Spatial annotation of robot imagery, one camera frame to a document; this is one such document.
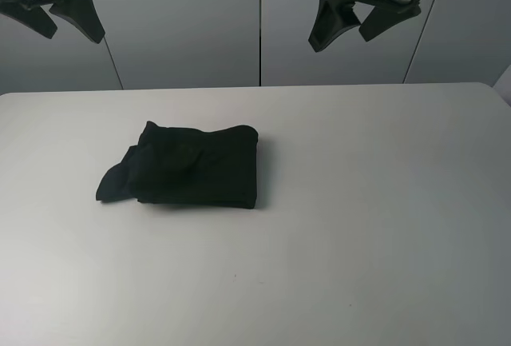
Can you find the black printed t-shirt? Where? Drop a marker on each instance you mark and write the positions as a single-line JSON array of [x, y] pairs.
[[185, 166]]

